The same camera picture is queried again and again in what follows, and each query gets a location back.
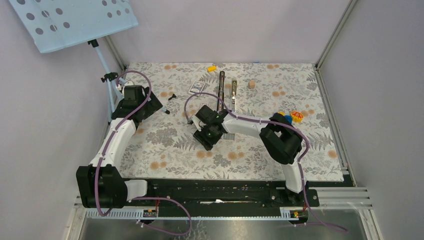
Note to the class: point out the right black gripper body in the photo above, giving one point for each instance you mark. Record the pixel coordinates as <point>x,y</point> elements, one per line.
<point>209,136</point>

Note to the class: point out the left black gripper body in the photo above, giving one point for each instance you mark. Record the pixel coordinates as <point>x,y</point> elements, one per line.
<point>151,106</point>

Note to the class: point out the grey staple strip block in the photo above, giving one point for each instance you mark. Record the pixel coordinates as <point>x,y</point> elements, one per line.
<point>228,136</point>

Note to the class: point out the black stapler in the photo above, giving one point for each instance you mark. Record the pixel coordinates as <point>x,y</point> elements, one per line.
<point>221,91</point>

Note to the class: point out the beige oblong plastic case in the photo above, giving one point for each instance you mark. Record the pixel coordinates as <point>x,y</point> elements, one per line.
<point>234,85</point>

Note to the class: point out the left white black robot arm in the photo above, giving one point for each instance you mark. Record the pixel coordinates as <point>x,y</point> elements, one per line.
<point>100,183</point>

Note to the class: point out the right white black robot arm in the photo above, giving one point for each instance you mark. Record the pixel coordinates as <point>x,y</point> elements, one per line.
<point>282,142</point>

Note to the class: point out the small black plastic piece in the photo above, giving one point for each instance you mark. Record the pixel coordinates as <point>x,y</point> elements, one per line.
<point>172,97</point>

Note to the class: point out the floral patterned table mat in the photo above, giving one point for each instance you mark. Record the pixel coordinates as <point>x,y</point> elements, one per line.
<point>163,145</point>

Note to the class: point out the blue playing card box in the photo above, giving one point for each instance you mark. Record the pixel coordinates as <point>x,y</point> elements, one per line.
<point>196,87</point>

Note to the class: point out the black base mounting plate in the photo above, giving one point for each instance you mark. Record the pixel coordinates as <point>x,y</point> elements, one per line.
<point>222,198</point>

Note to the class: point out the yellow toy brick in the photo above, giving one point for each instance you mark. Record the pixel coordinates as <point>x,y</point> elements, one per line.
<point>212,68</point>

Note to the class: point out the small wooden cube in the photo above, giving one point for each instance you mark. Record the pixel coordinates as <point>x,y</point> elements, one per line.
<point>251,84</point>

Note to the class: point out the blue yellow toy car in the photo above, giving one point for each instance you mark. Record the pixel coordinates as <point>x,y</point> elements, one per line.
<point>288,118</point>

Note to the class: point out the yellow butterfly toy block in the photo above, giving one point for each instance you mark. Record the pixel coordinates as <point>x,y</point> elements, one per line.
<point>296,116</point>

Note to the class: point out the blue perforated music stand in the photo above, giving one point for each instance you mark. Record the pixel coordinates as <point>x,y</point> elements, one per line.
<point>58,24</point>

